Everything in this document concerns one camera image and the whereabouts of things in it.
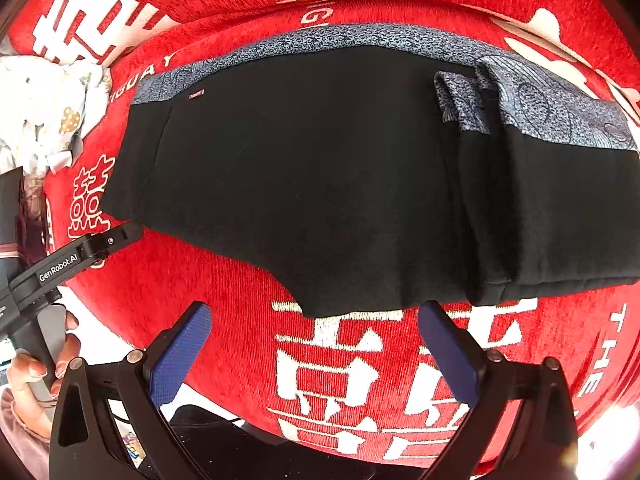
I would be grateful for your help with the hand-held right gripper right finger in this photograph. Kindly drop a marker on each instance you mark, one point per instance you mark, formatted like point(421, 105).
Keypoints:
point(447, 355)

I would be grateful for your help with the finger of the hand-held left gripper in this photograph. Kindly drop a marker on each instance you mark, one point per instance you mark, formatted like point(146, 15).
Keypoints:
point(117, 239)

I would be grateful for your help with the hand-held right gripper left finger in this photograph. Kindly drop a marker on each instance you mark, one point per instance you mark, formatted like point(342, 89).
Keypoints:
point(177, 355)

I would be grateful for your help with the black pants with grey leaf-print trim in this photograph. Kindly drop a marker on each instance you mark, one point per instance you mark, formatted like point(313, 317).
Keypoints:
point(325, 175)

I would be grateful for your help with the person's left forearm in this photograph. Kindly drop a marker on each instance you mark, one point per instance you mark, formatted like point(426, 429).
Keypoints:
point(22, 435)

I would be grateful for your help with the person's left hand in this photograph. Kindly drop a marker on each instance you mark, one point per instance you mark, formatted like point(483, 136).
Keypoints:
point(25, 370)

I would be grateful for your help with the purple cloth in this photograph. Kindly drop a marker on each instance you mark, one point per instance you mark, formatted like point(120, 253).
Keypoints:
point(32, 210)

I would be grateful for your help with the red blanket with white print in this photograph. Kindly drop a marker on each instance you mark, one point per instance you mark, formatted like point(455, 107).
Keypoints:
point(350, 380)

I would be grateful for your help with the white patterned cloth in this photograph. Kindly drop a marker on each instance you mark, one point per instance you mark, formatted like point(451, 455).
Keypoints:
point(47, 110)

